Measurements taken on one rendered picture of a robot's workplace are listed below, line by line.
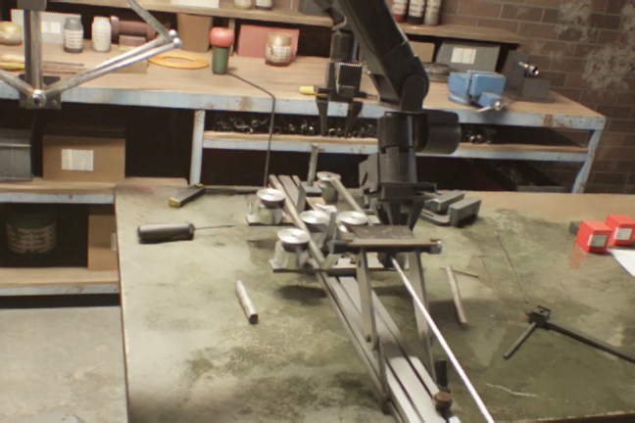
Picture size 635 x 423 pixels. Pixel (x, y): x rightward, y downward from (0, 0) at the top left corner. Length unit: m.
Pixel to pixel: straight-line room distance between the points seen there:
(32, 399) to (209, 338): 1.38
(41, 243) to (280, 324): 1.83
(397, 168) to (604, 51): 3.00
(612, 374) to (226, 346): 0.55
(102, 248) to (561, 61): 2.39
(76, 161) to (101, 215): 0.22
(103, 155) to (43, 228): 0.39
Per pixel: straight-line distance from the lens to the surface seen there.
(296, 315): 1.08
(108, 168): 2.57
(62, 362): 2.49
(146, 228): 1.25
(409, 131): 1.10
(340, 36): 1.45
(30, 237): 2.78
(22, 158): 2.57
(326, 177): 1.50
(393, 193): 1.07
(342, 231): 1.20
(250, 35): 3.06
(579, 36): 3.91
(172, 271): 1.17
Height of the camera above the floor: 1.44
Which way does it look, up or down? 23 degrees down
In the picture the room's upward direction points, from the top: 8 degrees clockwise
